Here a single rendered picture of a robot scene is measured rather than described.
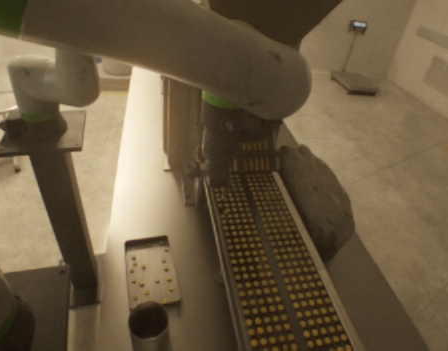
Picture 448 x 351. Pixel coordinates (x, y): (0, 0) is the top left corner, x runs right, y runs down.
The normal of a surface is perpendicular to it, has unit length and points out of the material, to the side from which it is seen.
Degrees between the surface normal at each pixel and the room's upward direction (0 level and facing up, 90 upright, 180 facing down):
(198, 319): 0
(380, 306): 0
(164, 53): 105
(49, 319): 0
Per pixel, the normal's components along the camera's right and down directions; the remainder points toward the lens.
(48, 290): 0.12, -0.80
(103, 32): 0.37, 0.78
